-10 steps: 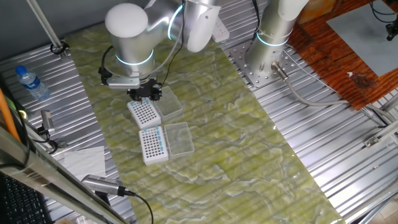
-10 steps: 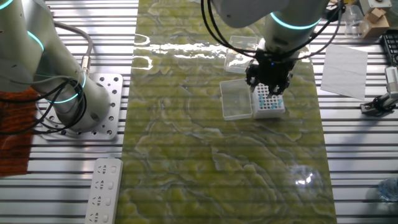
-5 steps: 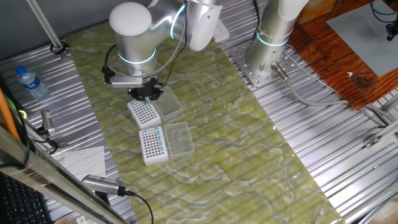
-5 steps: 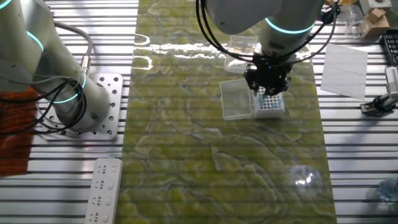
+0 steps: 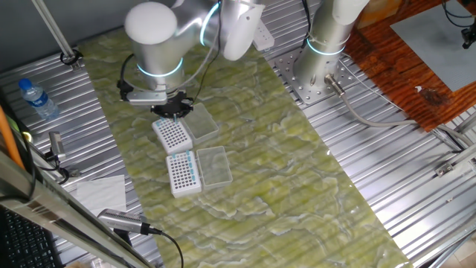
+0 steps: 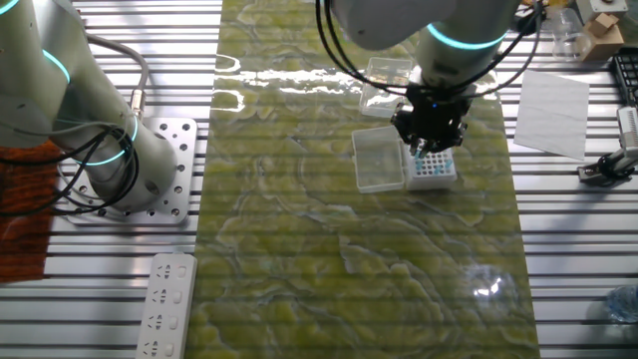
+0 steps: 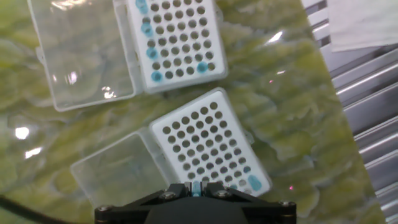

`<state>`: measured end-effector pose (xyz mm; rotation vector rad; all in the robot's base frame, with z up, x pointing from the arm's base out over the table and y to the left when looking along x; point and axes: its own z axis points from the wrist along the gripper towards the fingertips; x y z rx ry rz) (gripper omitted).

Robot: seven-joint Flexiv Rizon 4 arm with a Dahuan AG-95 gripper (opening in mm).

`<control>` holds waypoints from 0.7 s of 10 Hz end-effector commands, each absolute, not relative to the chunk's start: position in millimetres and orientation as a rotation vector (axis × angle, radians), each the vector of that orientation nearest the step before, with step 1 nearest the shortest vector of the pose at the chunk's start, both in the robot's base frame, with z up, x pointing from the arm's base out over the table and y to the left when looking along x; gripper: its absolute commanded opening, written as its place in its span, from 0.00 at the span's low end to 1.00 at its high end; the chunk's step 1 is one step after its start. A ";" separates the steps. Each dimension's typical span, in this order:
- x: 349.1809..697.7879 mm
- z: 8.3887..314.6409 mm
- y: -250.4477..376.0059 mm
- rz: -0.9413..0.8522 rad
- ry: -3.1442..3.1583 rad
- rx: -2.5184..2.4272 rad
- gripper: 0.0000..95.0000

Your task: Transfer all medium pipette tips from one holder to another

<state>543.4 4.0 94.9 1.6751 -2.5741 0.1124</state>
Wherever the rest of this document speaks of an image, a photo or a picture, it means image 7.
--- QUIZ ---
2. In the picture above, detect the white pipette tip rack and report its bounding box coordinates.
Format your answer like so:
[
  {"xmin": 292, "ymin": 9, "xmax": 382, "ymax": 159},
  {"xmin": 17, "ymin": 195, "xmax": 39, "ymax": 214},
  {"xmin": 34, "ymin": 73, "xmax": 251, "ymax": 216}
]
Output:
[
  {"xmin": 113, "ymin": 0, "xmax": 229, "ymax": 95},
  {"xmin": 148, "ymin": 86, "xmax": 273, "ymax": 198}
]

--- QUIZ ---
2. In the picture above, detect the green marble pattern mat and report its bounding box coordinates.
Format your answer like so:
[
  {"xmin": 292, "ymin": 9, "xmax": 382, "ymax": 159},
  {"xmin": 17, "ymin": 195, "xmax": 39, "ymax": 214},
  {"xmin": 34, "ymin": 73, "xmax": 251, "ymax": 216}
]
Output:
[{"xmin": 0, "ymin": 0, "xmax": 386, "ymax": 224}]

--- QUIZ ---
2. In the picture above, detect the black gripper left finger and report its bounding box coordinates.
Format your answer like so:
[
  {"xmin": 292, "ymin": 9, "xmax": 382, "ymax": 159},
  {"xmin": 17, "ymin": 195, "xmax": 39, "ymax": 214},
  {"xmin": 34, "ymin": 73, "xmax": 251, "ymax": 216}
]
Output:
[{"xmin": 95, "ymin": 182, "xmax": 193, "ymax": 224}]

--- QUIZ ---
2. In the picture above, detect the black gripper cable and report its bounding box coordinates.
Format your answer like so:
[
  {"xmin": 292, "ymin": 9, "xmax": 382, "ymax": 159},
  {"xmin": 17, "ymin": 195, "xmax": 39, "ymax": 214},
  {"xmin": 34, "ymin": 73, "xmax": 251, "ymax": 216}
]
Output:
[{"xmin": 0, "ymin": 194, "xmax": 75, "ymax": 224}]

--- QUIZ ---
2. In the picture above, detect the clear plastic box lid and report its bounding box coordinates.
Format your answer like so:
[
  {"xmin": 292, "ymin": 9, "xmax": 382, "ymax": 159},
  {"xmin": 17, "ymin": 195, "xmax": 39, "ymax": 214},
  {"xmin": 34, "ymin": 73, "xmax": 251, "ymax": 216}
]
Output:
[
  {"xmin": 27, "ymin": 0, "xmax": 144, "ymax": 113},
  {"xmin": 70, "ymin": 127, "xmax": 175, "ymax": 208}
]

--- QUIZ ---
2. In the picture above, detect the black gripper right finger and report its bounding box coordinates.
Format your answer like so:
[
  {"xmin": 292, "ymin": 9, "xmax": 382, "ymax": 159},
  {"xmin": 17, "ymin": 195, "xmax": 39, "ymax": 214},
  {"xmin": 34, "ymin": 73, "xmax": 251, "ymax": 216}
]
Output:
[{"xmin": 201, "ymin": 182, "xmax": 297, "ymax": 224}]

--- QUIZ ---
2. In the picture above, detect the white paper sheet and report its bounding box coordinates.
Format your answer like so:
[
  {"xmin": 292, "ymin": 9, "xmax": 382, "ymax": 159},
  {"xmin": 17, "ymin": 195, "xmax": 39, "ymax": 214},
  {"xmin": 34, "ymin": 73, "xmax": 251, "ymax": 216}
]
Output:
[{"xmin": 328, "ymin": 0, "xmax": 398, "ymax": 53}]

